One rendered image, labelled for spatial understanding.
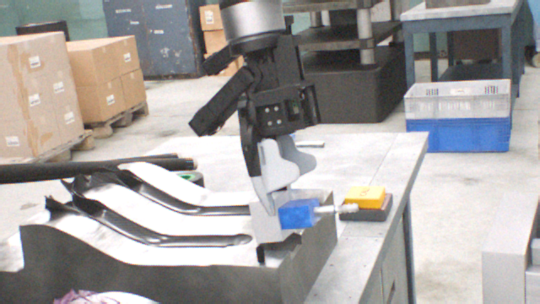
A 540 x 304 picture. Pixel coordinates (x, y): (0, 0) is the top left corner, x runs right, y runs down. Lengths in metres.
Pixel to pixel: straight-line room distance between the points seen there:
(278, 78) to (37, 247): 0.41
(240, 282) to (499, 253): 0.36
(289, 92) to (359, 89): 4.07
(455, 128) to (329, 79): 1.23
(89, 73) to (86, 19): 3.86
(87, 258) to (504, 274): 0.55
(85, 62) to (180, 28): 2.58
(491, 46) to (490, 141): 2.58
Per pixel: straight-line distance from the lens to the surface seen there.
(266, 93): 0.76
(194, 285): 0.83
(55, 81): 4.91
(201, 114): 0.82
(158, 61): 8.06
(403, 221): 1.60
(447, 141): 4.05
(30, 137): 4.71
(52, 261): 0.94
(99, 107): 5.47
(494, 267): 0.55
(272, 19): 0.77
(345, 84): 4.83
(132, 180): 1.05
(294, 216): 0.79
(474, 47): 6.56
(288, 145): 0.82
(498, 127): 4.00
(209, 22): 7.75
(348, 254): 0.99
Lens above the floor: 1.23
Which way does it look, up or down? 16 degrees down
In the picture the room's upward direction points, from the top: 7 degrees counter-clockwise
